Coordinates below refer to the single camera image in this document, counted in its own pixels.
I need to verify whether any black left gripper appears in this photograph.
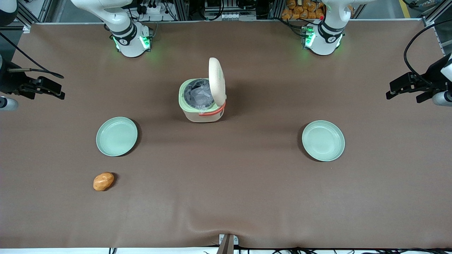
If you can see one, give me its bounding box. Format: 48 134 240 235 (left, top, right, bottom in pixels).
386 53 452 103

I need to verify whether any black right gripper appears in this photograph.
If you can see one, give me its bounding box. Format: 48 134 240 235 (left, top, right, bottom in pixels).
0 58 66 100

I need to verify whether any beige rice cooker orange handle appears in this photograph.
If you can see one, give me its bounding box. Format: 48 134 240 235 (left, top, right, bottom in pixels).
178 57 227 123

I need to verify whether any pale green round plate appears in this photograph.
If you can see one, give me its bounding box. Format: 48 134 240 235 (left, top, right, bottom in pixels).
302 120 345 162
96 117 138 157

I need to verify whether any orange-brown bread roll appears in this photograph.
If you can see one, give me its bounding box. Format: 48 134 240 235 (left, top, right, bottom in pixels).
93 172 115 192

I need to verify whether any bag of orange breads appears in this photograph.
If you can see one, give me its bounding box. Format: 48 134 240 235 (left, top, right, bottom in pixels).
281 0 325 20

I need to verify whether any white power strip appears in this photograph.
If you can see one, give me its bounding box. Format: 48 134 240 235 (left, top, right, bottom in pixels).
205 12 257 21

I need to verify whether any brown table cloth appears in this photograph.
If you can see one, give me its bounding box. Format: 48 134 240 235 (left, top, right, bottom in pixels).
0 19 452 249

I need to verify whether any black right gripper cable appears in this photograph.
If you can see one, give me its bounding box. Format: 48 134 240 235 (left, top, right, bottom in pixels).
0 32 65 79

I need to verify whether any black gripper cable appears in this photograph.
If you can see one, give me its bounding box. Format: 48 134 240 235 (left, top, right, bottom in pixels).
404 19 452 89
0 32 65 79

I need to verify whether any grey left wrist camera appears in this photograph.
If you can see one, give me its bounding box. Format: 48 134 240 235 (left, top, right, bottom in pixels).
432 91 452 107

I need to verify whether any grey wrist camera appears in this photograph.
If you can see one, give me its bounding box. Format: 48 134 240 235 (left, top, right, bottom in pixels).
432 91 452 107
0 97 19 112

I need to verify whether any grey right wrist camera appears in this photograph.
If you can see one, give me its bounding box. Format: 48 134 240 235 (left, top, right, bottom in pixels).
0 97 19 112

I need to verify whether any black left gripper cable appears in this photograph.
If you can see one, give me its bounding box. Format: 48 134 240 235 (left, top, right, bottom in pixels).
404 19 452 89

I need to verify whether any aluminium frame profile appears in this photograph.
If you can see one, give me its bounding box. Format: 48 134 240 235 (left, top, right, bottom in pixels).
0 0 53 29
422 0 452 27

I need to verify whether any metal table edge bracket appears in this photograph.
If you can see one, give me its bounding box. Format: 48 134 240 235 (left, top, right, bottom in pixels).
218 234 239 254

